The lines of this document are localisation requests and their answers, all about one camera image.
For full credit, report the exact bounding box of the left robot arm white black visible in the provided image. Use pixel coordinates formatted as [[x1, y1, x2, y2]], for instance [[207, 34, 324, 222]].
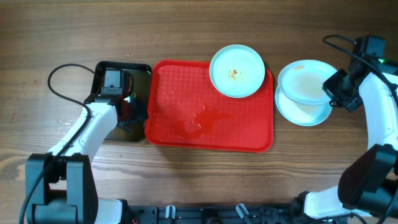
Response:
[[19, 95, 148, 223]]

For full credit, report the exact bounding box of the light blue plate front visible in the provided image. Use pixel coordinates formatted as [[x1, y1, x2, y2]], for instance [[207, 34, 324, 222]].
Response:
[[275, 86, 332, 126]]

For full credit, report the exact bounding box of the black water basin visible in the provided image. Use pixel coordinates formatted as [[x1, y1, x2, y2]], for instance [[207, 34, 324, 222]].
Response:
[[85, 61, 152, 142]]

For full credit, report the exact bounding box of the light blue plate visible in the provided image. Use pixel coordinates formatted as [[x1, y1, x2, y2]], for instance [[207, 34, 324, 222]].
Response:
[[209, 44, 266, 98], [275, 86, 332, 126], [278, 60, 337, 105]]

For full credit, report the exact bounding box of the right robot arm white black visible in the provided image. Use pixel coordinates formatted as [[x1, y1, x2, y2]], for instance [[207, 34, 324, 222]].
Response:
[[289, 59, 397, 223]]

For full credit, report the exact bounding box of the red plastic tray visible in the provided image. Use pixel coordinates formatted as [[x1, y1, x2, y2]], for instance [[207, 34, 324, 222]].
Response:
[[145, 60, 274, 153]]

